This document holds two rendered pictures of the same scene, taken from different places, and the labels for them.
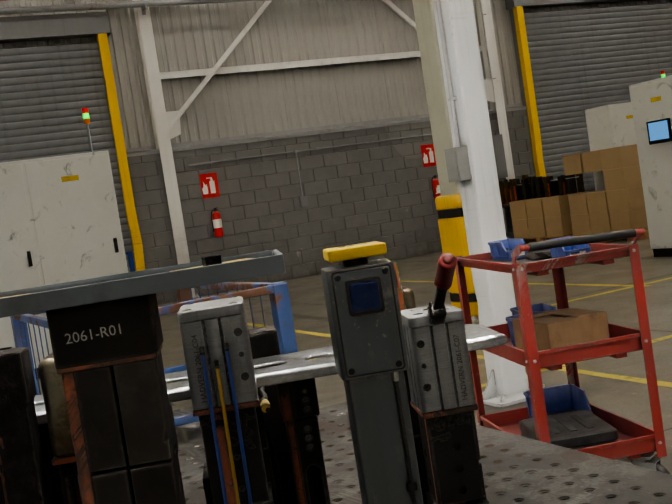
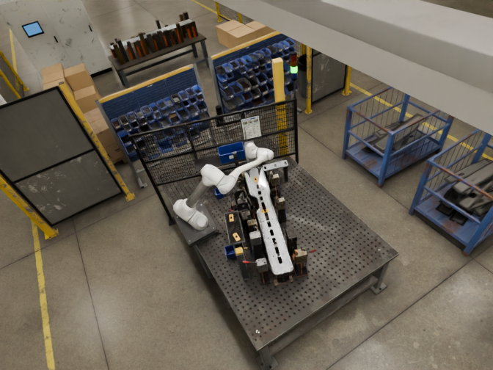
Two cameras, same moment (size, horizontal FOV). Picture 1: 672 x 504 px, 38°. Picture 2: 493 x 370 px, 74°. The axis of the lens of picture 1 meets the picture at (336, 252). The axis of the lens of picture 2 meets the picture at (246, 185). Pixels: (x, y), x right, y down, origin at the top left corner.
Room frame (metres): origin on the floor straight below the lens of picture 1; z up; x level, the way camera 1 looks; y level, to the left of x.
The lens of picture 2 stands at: (1.26, -1.59, 3.57)
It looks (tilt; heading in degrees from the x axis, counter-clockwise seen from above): 46 degrees down; 93
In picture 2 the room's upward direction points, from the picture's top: 11 degrees counter-clockwise
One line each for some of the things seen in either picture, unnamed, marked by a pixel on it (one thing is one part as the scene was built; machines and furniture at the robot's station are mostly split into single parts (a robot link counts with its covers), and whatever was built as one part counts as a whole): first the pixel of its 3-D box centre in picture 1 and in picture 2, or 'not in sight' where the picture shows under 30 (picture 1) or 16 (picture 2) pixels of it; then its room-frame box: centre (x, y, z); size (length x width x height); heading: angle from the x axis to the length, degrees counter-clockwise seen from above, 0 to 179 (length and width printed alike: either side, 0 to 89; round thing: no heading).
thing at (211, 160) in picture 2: not in sight; (232, 158); (1.02, 1.38, 1.01); 0.90 x 0.22 x 0.03; 6
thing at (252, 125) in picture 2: not in sight; (251, 127); (1.30, 1.53, 1.30); 0.23 x 0.02 x 0.31; 6
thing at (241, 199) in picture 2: not in sight; (244, 211); (1.09, 0.58, 0.94); 0.18 x 0.13 x 0.49; 96
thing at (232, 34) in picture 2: not in sight; (257, 56); (1.68, 4.65, 0.67); 1.20 x 0.80 x 1.35; 27
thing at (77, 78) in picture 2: not in sight; (77, 97); (-2.04, 4.57, 0.52); 1.20 x 0.80 x 1.05; 112
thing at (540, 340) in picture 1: (557, 360); not in sight; (3.67, -0.76, 0.49); 0.81 x 0.47 x 0.97; 9
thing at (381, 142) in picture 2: not in sight; (396, 131); (3.35, 2.01, 0.47); 1.20 x 0.80 x 0.95; 24
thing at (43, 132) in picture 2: not in sight; (56, 167); (-1.29, 1.77, 1.00); 1.34 x 0.14 x 2.00; 25
